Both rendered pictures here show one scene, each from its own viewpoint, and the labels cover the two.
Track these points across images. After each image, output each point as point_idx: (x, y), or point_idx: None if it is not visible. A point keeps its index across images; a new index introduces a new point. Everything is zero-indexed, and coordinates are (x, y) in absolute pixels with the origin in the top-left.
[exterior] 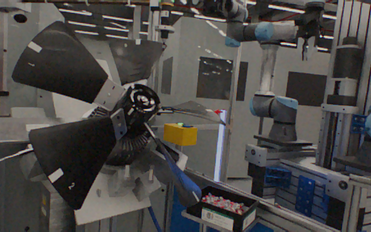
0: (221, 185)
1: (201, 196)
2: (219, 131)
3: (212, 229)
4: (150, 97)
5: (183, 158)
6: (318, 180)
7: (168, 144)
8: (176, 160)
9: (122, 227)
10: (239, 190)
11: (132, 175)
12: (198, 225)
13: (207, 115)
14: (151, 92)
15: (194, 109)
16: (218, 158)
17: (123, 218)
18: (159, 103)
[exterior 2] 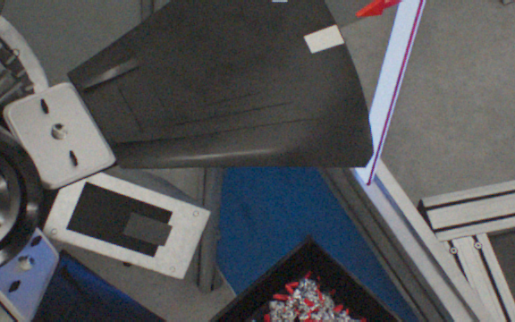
0: (375, 203)
1: (273, 282)
2: (389, 47)
3: (342, 264)
4: None
5: (188, 226)
6: None
7: (126, 182)
8: (158, 243)
9: (77, 38)
10: (432, 250)
11: None
12: (303, 217)
13: (287, 124)
14: None
15: (237, 77)
16: (376, 124)
17: (80, 14)
18: (35, 200)
